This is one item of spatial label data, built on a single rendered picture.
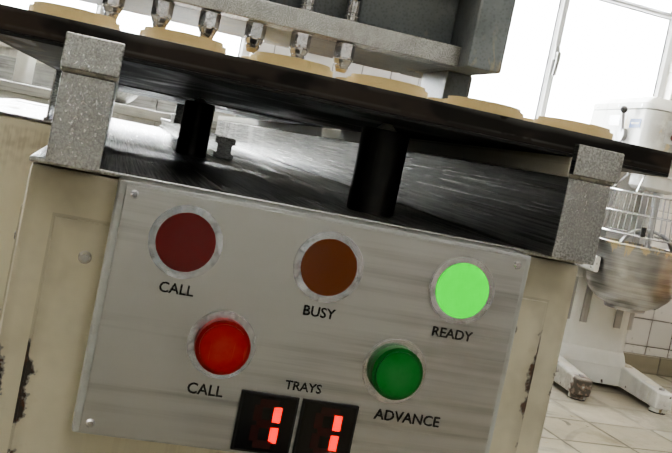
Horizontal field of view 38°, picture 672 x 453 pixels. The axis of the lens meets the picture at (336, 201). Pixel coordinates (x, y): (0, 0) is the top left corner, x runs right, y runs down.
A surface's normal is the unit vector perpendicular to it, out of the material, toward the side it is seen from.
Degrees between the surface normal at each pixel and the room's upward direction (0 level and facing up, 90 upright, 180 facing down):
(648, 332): 90
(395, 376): 90
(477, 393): 90
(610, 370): 88
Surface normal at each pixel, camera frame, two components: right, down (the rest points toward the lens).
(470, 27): -0.96, -0.18
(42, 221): 0.22, 0.10
